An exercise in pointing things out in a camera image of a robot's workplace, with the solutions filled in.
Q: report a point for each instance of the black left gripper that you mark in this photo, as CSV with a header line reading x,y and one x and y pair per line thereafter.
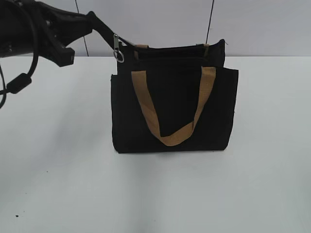
x,y
59,28

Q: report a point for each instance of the silver metal clip keyring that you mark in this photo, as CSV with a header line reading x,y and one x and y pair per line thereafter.
x,y
119,56

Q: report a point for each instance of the black tote bag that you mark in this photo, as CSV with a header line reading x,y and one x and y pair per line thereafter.
x,y
173,83

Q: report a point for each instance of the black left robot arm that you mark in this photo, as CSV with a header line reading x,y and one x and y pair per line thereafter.
x,y
29,26

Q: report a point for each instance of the tan front bag handle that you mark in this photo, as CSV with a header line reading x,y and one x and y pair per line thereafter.
x,y
139,81

